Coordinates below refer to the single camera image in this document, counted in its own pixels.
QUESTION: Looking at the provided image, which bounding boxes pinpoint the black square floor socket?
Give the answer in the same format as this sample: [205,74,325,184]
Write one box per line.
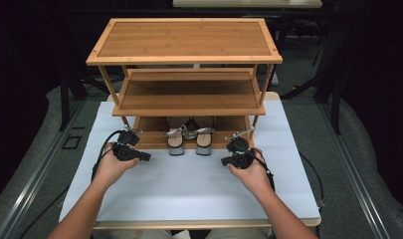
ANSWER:
[62,133,83,150]

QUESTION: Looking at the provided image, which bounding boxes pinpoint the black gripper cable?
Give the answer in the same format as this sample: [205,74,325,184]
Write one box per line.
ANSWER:
[19,129,123,239]
[247,147,326,239]

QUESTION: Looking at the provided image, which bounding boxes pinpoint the silver strap heeled sandal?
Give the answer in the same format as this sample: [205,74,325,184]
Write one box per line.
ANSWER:
[162,116,190,157]
[186,116,217,156]

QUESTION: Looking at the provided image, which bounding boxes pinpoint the wooden table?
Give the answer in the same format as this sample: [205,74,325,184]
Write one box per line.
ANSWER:
[93,92,322,231]

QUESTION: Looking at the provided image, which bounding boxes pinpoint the wooden three-tier shoe rack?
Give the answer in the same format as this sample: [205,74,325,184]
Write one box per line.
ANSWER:
[86,17,284,150]

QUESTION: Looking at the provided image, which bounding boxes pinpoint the black metal stand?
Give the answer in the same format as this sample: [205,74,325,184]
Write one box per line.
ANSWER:
[58,63,107,132]
[281,33,343,135]

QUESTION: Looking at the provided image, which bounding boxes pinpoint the white table mat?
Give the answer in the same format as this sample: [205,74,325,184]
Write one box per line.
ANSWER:
[59,100,321,223]

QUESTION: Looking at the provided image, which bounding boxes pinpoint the person's left hand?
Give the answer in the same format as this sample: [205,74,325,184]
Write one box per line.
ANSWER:
[94,141,141,187]

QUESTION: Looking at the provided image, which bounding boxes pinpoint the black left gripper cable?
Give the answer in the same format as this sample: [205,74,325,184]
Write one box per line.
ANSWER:
[19,129,123,239]

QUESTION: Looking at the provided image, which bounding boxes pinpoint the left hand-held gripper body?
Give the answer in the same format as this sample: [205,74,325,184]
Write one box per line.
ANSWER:
[111,124,142,162]

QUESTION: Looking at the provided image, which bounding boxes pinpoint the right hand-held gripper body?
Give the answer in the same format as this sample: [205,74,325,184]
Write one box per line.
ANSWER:
[224,128,256,170]

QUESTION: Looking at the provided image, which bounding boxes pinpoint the person's right hand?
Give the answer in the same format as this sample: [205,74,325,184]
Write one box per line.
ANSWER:
[227,147,275,197]

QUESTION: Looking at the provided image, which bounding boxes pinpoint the metal floor rail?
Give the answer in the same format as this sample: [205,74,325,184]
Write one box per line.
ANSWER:
[0,99,88,239]
[317,103,392,239]

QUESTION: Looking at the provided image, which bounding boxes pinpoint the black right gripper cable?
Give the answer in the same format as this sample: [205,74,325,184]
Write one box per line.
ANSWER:
[247,147,326,239]

